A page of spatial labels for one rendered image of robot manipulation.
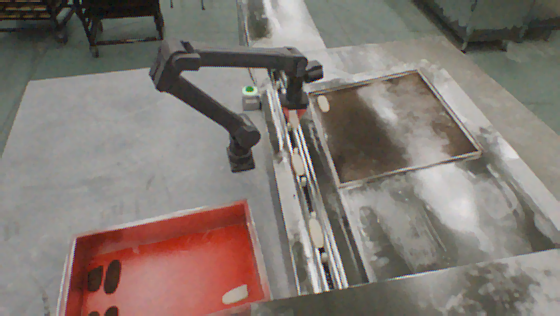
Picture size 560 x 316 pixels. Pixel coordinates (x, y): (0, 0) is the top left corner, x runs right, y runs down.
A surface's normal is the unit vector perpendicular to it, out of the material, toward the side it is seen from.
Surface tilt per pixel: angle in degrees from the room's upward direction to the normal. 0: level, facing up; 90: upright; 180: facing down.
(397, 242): 10
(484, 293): 0
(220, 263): 0
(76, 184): 0
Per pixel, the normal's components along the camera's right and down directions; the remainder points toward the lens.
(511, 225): -0.11, -0.70
